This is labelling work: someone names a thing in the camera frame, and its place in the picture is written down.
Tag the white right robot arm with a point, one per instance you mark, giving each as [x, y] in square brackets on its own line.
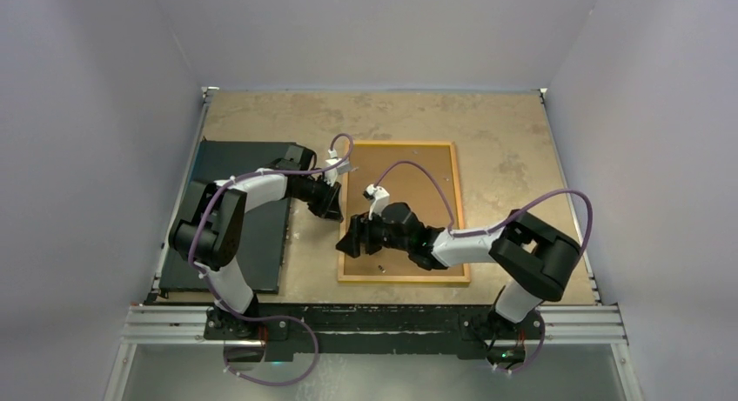
[538, 258]

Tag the yellow wooden picture frame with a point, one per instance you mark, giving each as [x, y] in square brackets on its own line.
[403, 280]

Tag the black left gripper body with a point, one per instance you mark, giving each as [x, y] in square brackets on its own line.
[318, 194]

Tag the brown backing board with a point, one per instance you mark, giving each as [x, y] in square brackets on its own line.
[415, 179]

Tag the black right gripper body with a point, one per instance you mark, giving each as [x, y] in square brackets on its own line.
[377, 234]

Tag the black flat box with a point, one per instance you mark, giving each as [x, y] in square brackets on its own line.
[262, 244]

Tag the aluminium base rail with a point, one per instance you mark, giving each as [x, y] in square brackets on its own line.
[393, 329]

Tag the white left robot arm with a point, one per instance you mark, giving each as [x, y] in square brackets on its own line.
[210, 219]

